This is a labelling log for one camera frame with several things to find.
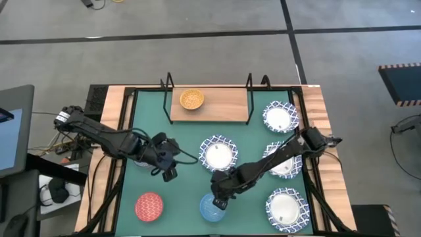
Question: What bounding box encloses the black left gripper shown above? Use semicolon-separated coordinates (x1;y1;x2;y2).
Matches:
149;132;181;183

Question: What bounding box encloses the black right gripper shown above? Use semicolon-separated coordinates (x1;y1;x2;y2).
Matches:
210;167;244;211

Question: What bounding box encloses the blue white patterned paper bowl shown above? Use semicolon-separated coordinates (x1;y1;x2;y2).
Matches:
265;187;311;234
262;100;300;134
198;134;239;173
262;141;303;180

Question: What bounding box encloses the green table mat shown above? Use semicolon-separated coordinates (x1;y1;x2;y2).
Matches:
114;89;315;236

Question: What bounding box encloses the black perforated box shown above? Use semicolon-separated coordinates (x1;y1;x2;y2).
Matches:
84;84;109;116

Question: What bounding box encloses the black rounded object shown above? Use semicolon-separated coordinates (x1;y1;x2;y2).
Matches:
48;177;70;204

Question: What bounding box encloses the black box with striped edge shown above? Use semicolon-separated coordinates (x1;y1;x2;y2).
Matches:
351;204;401;237

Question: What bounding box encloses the grey monitor with blue screen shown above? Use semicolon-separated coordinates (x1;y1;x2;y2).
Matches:
0;84;36;178

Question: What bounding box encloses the black computer mouse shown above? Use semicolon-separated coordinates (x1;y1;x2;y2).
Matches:
3;213;29;237

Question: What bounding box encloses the grey metal stand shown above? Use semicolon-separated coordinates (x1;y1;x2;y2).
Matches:
390;115;421;134

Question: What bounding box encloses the dark platform with striped edge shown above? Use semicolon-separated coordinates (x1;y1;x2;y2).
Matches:
378;62;421;107

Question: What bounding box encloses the black metal rig frame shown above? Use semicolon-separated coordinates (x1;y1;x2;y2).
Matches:
77;84;358;237

